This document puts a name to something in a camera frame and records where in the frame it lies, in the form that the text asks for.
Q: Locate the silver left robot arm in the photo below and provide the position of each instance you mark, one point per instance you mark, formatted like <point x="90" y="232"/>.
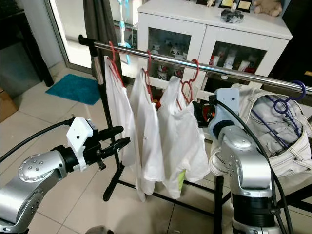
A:
<point x="31" y="178"/>

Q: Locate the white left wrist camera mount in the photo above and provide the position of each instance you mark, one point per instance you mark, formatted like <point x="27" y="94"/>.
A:
<point x="79" y="136"/>

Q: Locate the dark grey bundled object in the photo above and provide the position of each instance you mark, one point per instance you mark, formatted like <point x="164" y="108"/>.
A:
<point x="232" y="16"/>

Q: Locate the grey robot foot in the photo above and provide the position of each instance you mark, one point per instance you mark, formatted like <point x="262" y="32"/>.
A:
<point x="98" y="230"/>

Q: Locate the black furniture unit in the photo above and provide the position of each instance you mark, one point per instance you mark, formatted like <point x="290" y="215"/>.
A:
<point x="24" y="34"/>

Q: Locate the small printed cardboard box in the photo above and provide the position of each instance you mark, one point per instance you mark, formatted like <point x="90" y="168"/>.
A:
<point x="7" y="107"/>

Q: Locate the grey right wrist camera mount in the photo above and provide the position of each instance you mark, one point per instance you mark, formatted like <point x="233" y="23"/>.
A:
<point x="224" y="109"/>

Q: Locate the steel clothes rack black stand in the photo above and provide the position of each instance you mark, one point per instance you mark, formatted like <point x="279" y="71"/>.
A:
<point x="239" y="69"/>

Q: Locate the white glass door cabinet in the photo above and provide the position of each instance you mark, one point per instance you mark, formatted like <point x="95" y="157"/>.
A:
<point x="180" y="19"/>

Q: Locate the grey curtain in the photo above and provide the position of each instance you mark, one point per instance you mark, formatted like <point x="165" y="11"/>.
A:
<point x="96" y="29"/>

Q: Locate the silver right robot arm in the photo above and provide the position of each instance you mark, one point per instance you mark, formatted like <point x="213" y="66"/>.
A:
<point x="248" y="170"/>

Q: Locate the teal floor mat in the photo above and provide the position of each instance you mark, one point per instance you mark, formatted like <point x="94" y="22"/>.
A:
<point x="75" y="88"/>

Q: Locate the beige plush toy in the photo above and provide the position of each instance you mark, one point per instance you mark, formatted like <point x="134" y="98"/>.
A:
<point x="267" y="7"/>

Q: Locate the purple hanger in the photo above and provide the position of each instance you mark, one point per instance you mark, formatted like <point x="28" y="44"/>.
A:
<point x="280" y="105"/>

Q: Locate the beige denim garment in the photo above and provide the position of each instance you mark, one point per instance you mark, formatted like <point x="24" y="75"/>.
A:
<point x="297" y="141"/>

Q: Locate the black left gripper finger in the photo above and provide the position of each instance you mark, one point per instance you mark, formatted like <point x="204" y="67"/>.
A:
<point x="116" y="145"/>
<point x="109" y="131"/>

